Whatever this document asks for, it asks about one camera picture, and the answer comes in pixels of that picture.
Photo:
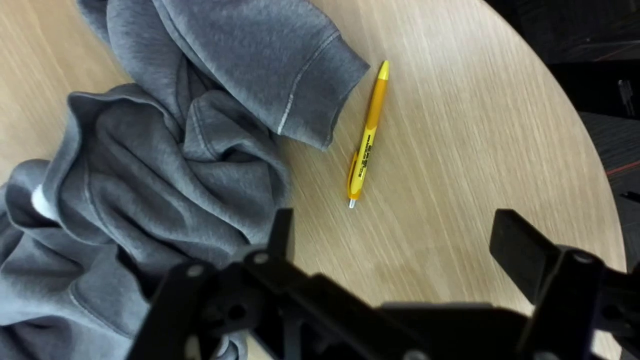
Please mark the grey hooded sweatshirt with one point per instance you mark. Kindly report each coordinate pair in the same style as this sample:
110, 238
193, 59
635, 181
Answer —
187, 132

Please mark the yellow ballpoint pen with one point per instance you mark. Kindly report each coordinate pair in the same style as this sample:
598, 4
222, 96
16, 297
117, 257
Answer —
366, 140

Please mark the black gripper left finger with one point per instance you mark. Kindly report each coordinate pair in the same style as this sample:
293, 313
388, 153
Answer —
281, 306

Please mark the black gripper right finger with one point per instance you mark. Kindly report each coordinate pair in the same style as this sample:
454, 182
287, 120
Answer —
567, 300

